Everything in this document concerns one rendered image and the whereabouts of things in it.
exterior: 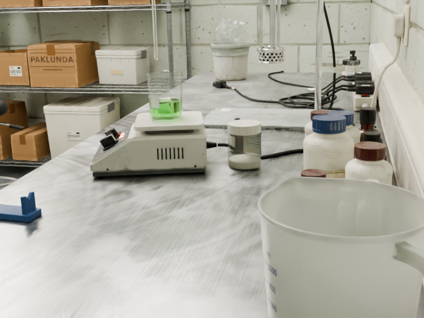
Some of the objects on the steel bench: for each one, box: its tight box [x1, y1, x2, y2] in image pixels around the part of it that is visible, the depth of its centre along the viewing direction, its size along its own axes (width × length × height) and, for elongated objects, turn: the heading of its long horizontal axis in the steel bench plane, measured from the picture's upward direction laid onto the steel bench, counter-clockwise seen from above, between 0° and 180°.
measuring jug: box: [257, 177, 424, 318], centre depth 46 cm, size 18×13×15 cm
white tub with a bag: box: [210, 18, 250, 81], centre depth 211 cm, size 14×14×21 cm
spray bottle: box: [346, 50, 359, 84], centre depth 196 cm, size 4×4×11 cm
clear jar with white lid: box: [227, 119, 261, 171], centre depth 106 cm, size 6×6×8 cm
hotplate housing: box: [90, 124, 217, 177], centre depth 108 cm, size 22×13×8 cm, turn 98°
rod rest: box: [0, 191, 42, 222], centre depth 86 cm, size 10×3×4 cm, turn 77°
